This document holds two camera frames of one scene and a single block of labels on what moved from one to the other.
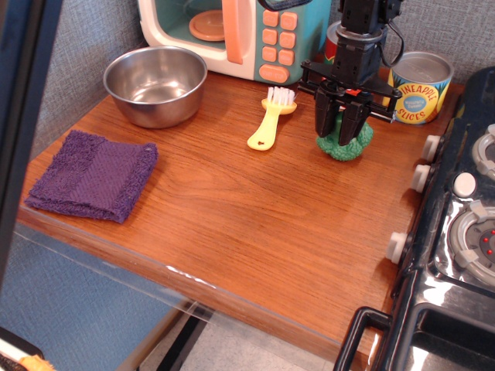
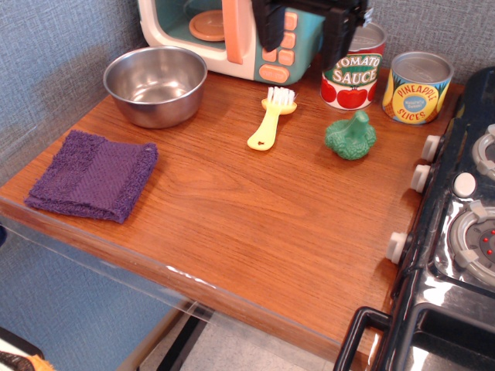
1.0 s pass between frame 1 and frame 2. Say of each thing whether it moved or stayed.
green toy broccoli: moved
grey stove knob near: stayed
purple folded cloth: stayed
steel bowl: stayed
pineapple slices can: stayed
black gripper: moved
